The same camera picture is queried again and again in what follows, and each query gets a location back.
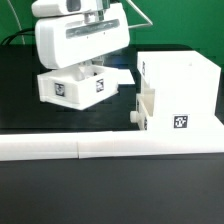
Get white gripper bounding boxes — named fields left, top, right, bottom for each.
left=35, top=9, right=130, bottom=80

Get white drawer tray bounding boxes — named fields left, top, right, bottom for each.
left=37, top=65, right=118, bottom=110
left=130, top=89, right=155, bottom=131

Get white front drawer tray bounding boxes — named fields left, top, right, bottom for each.
left=130, top=89, right=155, bottom=131

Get white drawer cabinet box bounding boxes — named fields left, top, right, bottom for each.
left=137, top=50, right=221, bottom=131

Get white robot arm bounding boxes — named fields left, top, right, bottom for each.
left=31, top=0, right=132, bottom=75

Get white fiducial marker sheet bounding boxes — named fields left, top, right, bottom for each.
left=115, top=69, right=135, bottom=85

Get white L-shaped foam fence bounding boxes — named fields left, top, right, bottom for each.
left=0, top=116, right=224, bottom=161

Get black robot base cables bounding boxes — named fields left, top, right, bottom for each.
left=0, top=27, right=36, bottom=46

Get white cable on backdrop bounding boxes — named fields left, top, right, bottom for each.
left=5, top=0, right=26, bottom=46

